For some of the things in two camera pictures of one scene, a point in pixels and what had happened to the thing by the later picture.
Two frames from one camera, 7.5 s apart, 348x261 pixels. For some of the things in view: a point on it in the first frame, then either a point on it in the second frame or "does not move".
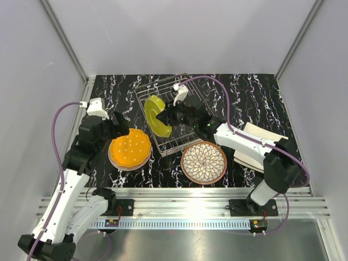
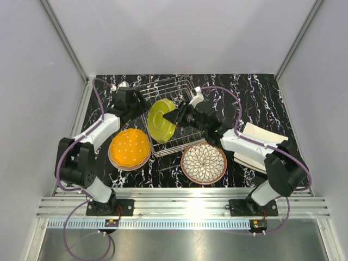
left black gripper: x=122 y=129 → x=143 y=106
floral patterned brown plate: x=204 y=162 does not move
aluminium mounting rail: x=213 y=204 does not move
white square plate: x=249 y=162 does not move
